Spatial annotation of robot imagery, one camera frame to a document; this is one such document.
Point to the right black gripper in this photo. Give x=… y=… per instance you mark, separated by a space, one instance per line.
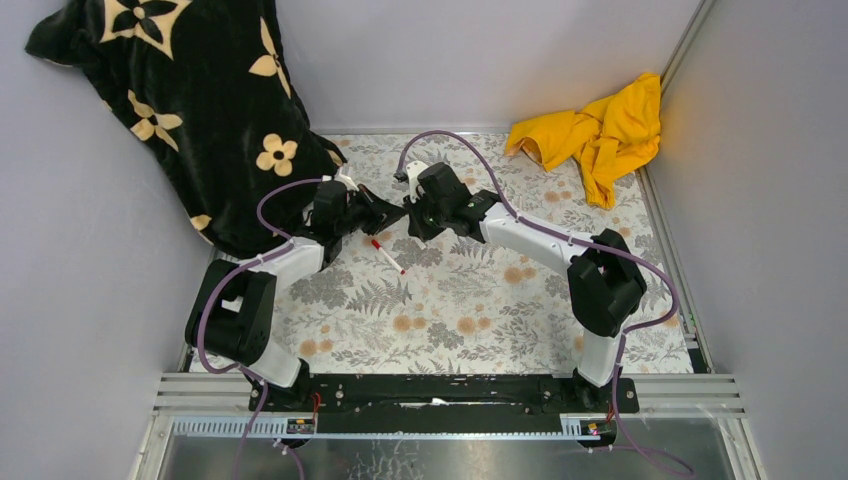
x=417 y=227

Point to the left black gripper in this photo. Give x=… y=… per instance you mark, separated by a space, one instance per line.
x=381 y=213

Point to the red capped white marker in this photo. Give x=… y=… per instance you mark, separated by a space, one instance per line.
x=395 y=265

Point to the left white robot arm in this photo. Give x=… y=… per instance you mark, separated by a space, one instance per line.
x=233 y=310

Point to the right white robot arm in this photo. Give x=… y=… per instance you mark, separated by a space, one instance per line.
x=604 y=283

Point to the floral patterned table mat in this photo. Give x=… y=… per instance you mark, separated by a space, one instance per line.
x=462 y=306

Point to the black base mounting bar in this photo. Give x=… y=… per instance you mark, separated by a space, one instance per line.
x=467 y=400

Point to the yellow cloth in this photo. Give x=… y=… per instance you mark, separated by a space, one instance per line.
x=608 y=138

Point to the black floral plush blanket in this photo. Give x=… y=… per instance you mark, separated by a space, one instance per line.
x=204 y=85

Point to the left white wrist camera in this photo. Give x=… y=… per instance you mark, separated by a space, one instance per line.
x=343 y=177

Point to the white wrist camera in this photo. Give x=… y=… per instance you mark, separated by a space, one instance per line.
x=413 y=170
x=343 y=177

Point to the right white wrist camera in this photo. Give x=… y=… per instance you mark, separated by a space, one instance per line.
x=413 y=170

